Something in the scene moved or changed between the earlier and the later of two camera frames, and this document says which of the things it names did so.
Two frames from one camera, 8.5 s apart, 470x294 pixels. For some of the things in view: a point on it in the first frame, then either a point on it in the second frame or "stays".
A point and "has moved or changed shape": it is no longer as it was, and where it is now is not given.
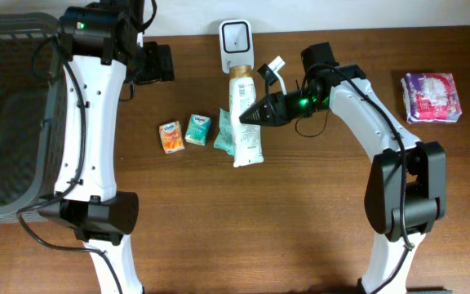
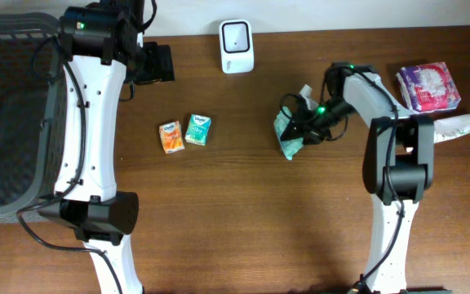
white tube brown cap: (247, 144) -> (454, 126)
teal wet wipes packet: (226, 136) -> (290, 146)
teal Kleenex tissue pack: (197, 130) stays
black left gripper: (160, 64) stays
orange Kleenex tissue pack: (172, 137) stays
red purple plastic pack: (431, 98) has moved or changed shape
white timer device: (237, 43) stays
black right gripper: (283, 114) -> (304, 125)
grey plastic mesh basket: (20, 115) stays
